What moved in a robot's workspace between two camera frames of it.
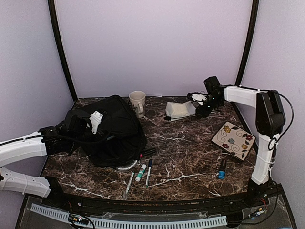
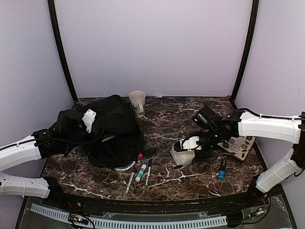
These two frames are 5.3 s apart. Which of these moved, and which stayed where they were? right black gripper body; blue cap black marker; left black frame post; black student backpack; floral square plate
Moved: right black gripper body
Stayed: black student backpack; blue cap black marker; left black frame post; floral square plate
